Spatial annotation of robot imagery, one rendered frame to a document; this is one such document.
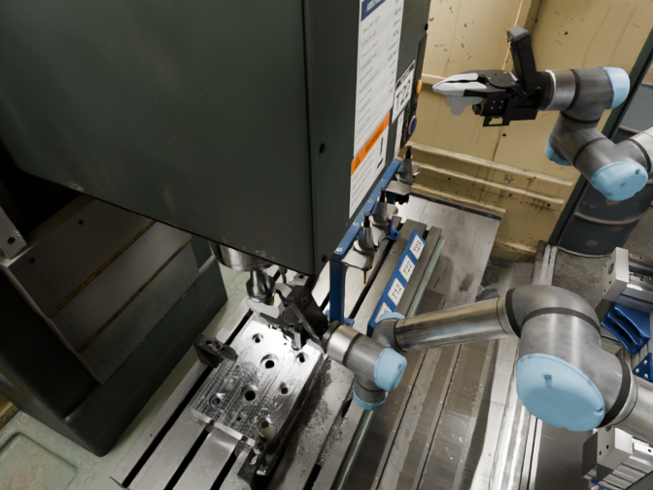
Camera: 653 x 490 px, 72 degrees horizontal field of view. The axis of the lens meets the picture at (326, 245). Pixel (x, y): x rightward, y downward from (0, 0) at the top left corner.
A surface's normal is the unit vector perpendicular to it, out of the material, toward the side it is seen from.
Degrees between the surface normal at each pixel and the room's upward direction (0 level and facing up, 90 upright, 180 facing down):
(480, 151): 90
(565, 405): 88
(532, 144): 90
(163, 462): 0
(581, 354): 9
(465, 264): 24
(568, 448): 0
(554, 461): 0
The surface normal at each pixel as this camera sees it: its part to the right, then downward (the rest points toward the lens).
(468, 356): 0.05, -0.78
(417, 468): -0.07, -0.61
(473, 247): -0.18, -0.37
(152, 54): -0.43, 0.65
